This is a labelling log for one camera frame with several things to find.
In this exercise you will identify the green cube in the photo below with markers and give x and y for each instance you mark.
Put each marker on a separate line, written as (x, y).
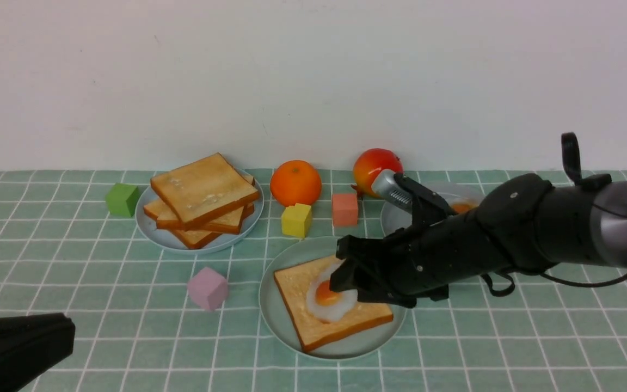
(121, 200)

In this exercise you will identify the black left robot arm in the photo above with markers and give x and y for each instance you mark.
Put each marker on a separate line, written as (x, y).
(31, 345)

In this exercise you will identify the light blue bread plate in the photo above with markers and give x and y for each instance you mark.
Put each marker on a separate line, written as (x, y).
(169, 242)

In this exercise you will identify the teal centre plate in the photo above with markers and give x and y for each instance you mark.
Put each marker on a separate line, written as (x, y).
(278, 321)

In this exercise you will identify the orange fruit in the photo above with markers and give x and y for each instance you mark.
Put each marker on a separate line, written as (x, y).
(296, 182)

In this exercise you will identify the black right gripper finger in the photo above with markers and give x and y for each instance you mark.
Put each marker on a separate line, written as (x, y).
(361, 270)

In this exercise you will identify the toast slice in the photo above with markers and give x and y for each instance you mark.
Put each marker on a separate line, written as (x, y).
(293, 282)
(204, 190)
(164, 217)
(195, 239)

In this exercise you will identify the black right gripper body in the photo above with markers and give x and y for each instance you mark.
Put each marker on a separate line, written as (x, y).
(421, 261)

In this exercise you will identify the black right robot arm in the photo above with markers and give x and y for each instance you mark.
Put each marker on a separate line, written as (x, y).
(575, 236)

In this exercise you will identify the grey egg plate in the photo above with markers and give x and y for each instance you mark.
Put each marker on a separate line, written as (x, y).
(393, 218)

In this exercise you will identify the yellow cube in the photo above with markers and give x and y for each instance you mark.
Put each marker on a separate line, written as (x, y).
(296, 220)

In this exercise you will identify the red apple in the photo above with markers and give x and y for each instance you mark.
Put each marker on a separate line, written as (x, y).
(367, 167)

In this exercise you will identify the green checkered tablecloth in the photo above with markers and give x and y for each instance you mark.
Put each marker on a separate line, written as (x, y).
(138, 330)

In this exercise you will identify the salmon pink cube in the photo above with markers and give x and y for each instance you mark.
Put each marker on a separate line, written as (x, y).
(344, 209)

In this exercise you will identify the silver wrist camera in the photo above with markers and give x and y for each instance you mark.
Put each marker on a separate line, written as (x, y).
(424, 205)

